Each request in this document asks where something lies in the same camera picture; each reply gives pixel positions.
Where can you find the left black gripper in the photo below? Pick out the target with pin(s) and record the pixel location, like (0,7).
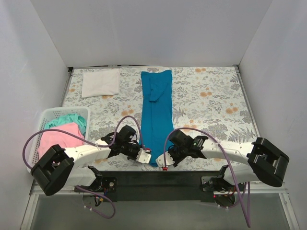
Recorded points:
(134,150)

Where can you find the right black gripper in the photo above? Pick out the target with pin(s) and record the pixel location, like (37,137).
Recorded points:
(174,153)

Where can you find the teal blue t shirt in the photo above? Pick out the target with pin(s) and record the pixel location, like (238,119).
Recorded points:
(156,122)

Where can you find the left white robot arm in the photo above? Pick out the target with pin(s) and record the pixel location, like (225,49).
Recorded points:
(60,167)

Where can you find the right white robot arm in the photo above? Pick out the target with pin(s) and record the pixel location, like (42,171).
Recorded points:
(259,160)

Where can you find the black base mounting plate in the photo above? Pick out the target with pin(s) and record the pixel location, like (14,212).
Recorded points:
(161,185)

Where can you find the floral patterned table cloth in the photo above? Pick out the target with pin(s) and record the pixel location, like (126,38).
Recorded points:
(204,99)

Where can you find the mint green t shirt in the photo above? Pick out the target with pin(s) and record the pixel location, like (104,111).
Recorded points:
(66,119)

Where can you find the folded white t shirt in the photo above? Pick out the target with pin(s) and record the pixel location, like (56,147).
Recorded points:
(100,83)

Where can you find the pink t shirt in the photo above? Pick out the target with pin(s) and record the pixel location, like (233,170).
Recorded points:
(51,138)

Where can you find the white plastic laundry basket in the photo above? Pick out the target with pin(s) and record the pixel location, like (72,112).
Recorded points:
(51,114)

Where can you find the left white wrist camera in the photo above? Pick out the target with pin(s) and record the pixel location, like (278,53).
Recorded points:
(144,155)

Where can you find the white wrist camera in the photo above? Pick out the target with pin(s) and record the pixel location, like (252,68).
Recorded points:
(164,161)
(144,155)

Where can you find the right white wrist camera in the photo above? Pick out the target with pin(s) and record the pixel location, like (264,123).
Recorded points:
(164,161)

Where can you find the aluminium frame rail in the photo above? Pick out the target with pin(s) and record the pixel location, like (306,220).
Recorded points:
(255,188)

